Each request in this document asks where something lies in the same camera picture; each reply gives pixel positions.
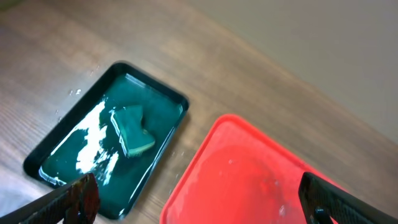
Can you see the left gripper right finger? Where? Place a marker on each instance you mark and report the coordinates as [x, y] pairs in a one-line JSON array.
[[323, 202]]

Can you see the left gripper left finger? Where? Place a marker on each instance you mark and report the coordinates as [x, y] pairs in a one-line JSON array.
[[75, 202]]

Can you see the green yellow sponge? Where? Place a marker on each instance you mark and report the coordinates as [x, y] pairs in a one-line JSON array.
[[133, 138]]

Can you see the red plastic tray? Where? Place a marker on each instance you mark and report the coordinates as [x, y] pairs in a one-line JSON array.
[[238, 175]]

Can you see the black water tray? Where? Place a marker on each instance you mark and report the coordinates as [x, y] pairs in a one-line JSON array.
[[85, 140]]

